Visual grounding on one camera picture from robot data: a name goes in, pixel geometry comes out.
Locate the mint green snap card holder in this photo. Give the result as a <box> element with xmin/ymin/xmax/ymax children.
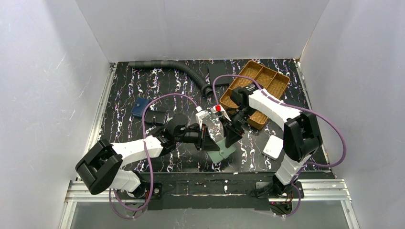
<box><xmin>208</xmin><ymin>118</ymin><xmax>236</xmax><ymax>164</ymax></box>

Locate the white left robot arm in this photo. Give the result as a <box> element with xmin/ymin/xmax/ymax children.
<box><xmin>75</xmin><ymin>111</ymin><xmax>220</xmax><ymax>195</ymax></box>

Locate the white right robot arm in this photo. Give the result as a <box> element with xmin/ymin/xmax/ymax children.
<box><xmin>219</xmin><ymin>84</ymin><xmax>322</xmax><ymax>195</ymax></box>

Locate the black leather card holder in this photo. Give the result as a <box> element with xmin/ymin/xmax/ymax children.
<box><xmin>144</xmin><ymin>110</ymin><xmax>168</xmax><ymax>126</ymax></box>

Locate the blue leather card holder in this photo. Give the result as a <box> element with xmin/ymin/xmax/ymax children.
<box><xmin>131</xmin><ymin>97</ymin><xmax>151</xmax><ymax>118</ymax></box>

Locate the white rectangular box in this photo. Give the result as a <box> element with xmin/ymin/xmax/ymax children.
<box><xmin>262</xmin><ymin>135</ymin><xmax>283</xmax><ymax>160</ymax></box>

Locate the woven wicker divided tray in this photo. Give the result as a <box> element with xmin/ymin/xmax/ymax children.
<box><xmin>219</xmin><ymin>60</ymin><xmax>291</xmax><ymax>131</ymax></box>

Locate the flat black square pad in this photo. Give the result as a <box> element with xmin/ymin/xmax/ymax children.
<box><xmin>208</xmin><ymin>62</ymin><xmax>233</xmax><ymax>87</ymax></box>

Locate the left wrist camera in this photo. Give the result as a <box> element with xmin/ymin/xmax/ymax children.
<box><xmin>195</xmin><ymin>106</ymin><xmax>212</xmax><ymax>128</ymax></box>

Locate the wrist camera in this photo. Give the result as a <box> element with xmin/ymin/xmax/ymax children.
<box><xmin>195</xmin><ymin>106</ymin><xmax>212</xmax><ymax>128</ymax></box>
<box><xmin>211</xmin><ymin>104</ymin><xmax>231</xmax><ymax>121</ymax></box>

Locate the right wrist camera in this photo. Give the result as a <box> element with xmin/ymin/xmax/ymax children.
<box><xmin>211</xmin><ymin>104</ymin><xmax>231</xmax><ymax>121</ymax></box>

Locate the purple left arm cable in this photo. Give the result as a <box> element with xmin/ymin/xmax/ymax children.
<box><xmin>108</xmin><ymin>93</ymin><xmax>199</xmax><ymax>220</ymax></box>

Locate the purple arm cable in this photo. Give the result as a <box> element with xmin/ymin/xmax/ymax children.
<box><xmin>108</xmin><ymin>93</ymin><xmax>199</xmax><ymax>220</ymax></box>
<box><xmin>212</xmin><ymin>74</ymin><xmax>347</xmax><ymax>218</ymax></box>

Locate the black corrugated hose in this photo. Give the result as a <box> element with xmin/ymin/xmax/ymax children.
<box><xmin>128</xmin><ymin>60</ymin><xmax>216</xmax><ymax>98</ymax></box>

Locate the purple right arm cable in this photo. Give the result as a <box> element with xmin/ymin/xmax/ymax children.
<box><xmin>212</xmin><ymin>74</ymin><xmax>347</xmax><ymax>218</ymax></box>

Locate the aluminium frame rail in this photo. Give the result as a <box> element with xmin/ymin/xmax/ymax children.
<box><xmin>61</xmin><ymin>62</ymin><xmax>358</xmax><ymax>229</ymax></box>

